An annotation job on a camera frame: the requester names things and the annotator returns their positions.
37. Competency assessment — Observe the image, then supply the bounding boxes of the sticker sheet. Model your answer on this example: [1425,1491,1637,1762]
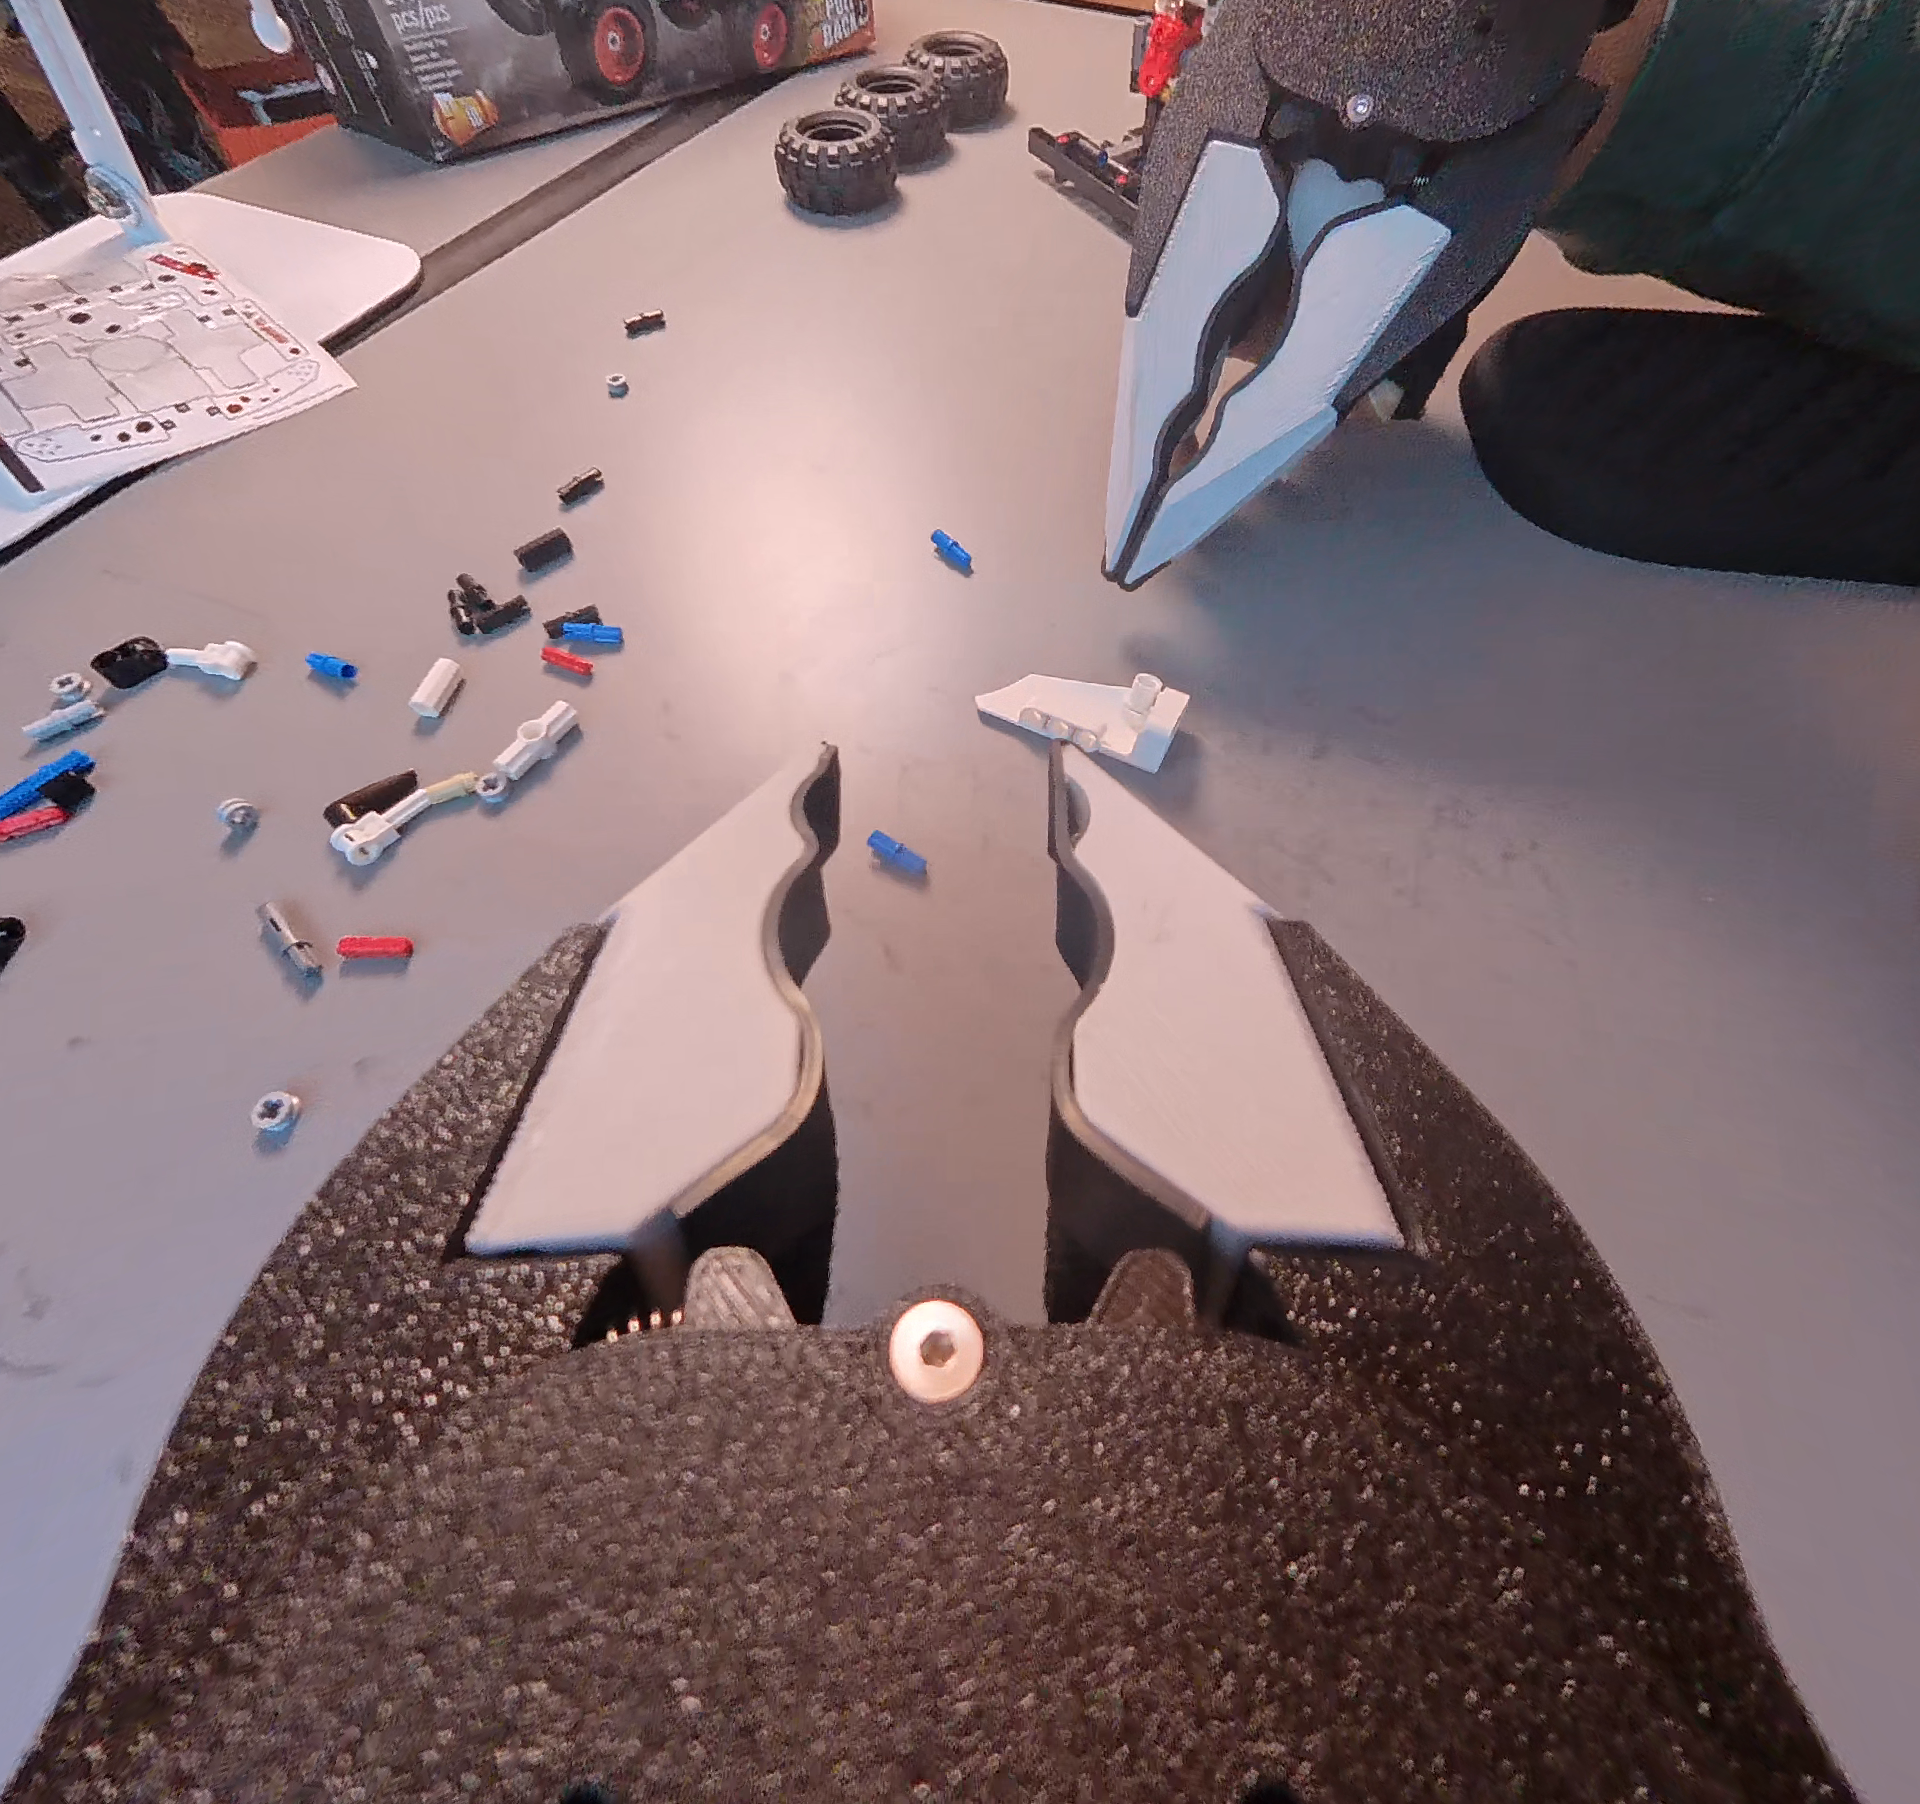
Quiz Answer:
[0,245,359,543]

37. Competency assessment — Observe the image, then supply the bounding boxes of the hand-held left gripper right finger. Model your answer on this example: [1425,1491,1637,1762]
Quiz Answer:
[1043,740,1413,1326]

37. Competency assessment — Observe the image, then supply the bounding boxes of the white book stand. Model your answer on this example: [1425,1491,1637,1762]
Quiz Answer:
[0,0,426,357]

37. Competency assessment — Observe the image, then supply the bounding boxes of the white lego panel piece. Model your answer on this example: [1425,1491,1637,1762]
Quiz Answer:
[974,670,1194,777]

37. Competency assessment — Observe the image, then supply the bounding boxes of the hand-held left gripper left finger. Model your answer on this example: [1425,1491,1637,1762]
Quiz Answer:
[464,740,839,1326]

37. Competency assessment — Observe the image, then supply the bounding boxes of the scattered small lego pieces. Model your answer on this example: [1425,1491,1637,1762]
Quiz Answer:
[0,308,669,1135]

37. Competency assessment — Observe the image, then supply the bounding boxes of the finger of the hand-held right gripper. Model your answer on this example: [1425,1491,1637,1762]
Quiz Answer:
[1098,139,1294,586]
[1123,203,1457,594]

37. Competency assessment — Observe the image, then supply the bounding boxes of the black lego tire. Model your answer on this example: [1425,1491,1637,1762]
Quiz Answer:
[900,27,1012,130]
[777,108,900,214]
[837,66,950,170]

